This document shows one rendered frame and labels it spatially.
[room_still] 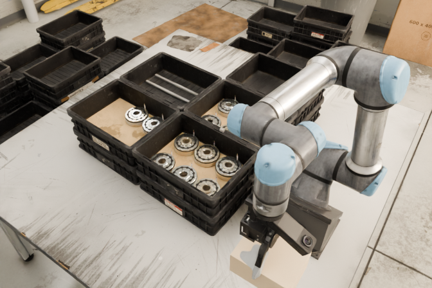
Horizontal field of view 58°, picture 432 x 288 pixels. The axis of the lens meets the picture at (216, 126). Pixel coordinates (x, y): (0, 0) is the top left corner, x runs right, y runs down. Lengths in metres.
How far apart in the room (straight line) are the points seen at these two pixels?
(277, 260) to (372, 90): 0.50
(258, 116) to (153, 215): 0.84
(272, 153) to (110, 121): 1.17
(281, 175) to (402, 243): 1.87
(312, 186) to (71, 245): 0.90
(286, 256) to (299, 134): 0.33
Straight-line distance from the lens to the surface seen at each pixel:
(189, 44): 2.56
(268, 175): 0.75
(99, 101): 1.88
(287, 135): 0.84
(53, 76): 2.86
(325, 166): 1.43
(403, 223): 2.66
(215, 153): 1.58
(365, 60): 1.12
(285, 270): 1.00
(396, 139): 2.06
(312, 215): 1.35
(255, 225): 0.91
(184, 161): 1.60
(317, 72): 1.07
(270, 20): 3.60
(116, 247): 1.56
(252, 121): 0.87
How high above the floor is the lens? 2.00
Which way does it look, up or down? 42 degrees down
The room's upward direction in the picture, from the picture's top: straight up
